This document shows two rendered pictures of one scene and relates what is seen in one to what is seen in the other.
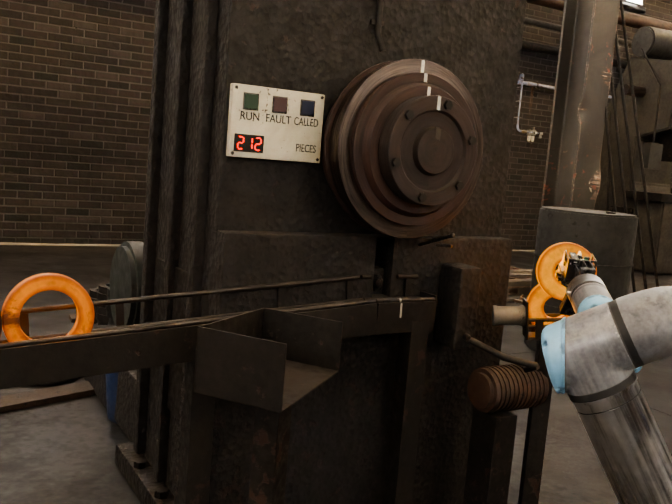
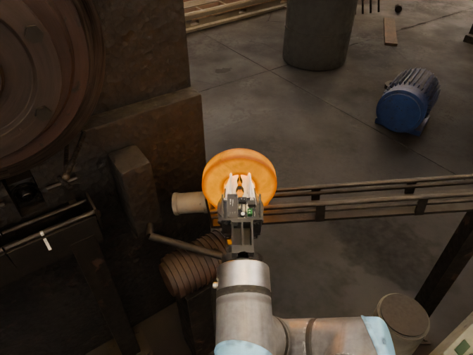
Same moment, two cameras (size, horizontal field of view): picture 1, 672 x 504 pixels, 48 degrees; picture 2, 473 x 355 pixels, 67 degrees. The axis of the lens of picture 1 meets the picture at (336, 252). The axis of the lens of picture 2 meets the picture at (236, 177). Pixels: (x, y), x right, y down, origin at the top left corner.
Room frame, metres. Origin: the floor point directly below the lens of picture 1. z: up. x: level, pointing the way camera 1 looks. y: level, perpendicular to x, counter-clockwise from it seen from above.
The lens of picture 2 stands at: (1.48, -0.58, 1.33)
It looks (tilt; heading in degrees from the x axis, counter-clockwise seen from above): 41 degrees down; 356
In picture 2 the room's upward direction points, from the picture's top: straight up
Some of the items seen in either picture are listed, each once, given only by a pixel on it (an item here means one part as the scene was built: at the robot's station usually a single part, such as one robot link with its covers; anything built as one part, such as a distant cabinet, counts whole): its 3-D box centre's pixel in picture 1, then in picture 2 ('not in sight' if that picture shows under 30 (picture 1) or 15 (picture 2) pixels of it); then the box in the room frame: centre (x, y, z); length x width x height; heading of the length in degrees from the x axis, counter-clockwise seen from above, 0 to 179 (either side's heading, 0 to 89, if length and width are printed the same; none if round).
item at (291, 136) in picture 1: (276, 124); not in sight; (1.97, 0.18, 1.15); 0.26 x 0.02 x 0.18; 121
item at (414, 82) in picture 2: not in sight; (410, 97); (3.56, -1.90, 0.17); 0.57 x 0.31 x 0.34; 141
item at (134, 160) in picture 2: (456, 305); (136, 192); (2.19, -0.36, 0.68); 0.11 x 0.08 x 0.24; 31
